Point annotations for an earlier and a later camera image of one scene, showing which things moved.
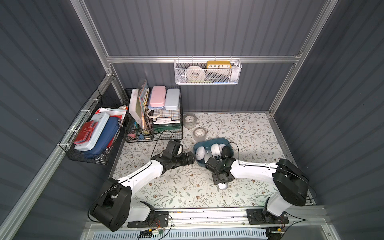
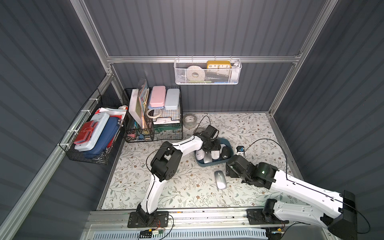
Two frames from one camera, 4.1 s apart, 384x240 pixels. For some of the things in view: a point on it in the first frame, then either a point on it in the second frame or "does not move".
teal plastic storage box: x=208 y=143 does not move
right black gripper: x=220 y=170 → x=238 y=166
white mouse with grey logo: x=221 y=145 does not move
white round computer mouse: x=215 y=150 does not move
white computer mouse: x=200 y=152 does not move
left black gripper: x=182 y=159 → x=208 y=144
